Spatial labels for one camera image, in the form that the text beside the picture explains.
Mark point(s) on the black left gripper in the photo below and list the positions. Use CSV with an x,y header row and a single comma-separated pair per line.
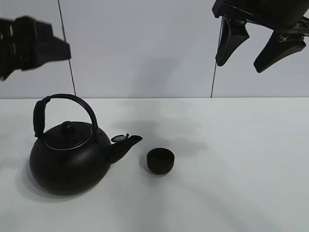
x,y
27,43

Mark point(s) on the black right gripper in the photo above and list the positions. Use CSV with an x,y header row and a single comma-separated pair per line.
x,y
285,17

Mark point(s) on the black round teapot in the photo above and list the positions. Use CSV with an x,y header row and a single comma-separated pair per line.
x,y
73,156

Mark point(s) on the small black teacup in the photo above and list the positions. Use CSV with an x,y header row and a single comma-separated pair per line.
x,y
160,160

